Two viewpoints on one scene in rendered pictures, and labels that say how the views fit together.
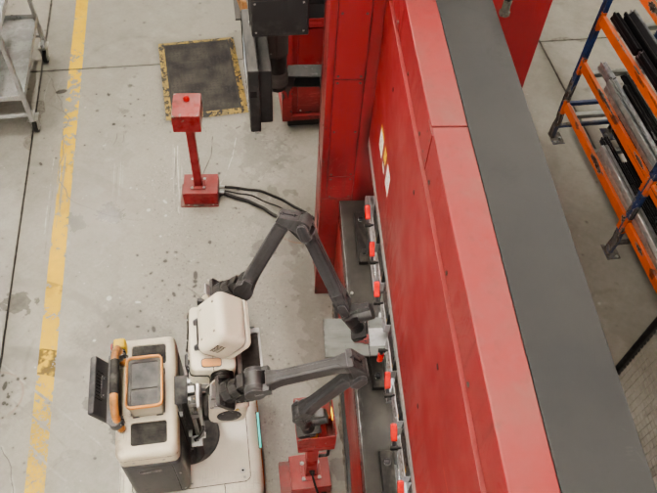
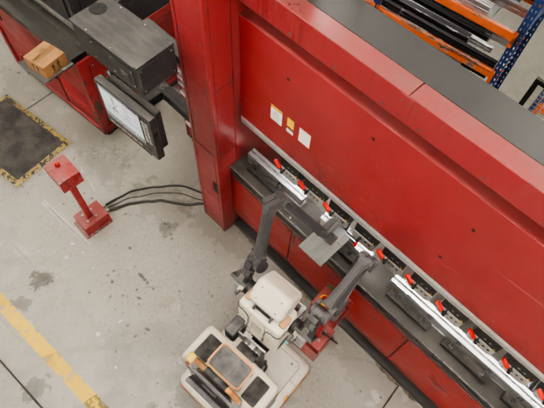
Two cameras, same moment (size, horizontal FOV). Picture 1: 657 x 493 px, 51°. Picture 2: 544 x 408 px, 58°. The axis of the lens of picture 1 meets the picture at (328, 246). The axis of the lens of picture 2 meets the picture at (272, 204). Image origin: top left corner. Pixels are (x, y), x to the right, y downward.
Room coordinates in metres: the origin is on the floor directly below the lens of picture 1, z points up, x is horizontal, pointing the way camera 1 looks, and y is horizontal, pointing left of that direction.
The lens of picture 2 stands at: (0.71, 0.94, 3.66)
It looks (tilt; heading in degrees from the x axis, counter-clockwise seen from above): 61 degrees down; 319
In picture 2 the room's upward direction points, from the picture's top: 5 degrees clockwise
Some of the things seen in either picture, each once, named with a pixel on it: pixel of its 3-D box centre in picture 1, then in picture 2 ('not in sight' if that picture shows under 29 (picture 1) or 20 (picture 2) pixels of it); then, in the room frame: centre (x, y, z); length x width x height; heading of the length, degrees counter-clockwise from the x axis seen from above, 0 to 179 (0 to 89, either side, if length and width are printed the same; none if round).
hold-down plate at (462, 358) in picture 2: not in sight; (465, 359); (0.45, -0.35, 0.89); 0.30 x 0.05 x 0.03; 7
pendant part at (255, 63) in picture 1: (257, 69); (134, 115); (2.58, 0.39, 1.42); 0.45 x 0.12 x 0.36; 12
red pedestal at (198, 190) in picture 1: (193, 152); (78, 197); (2.97, 0.88, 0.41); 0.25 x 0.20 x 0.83; 97
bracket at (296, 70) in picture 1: (312, 95); (167, 108); (2.71, 0.14, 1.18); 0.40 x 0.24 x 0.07; 7
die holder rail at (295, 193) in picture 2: (375, 242); (277, 177); (2.00, -0.22, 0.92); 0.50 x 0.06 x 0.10; 7
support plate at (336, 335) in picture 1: (355, 336); (324, 242); (1.44, -0.14, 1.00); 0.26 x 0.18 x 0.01; 97
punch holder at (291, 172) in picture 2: (383, 229); (293, 167); (1.88, -0.23, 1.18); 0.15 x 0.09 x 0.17; 7
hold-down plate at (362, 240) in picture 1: (362, 238); (265, 180); (2.04, -0.16, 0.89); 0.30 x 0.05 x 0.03; 7
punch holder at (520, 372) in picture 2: not in sight; (521, 365); (0.29, -0.43, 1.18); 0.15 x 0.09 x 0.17; 7
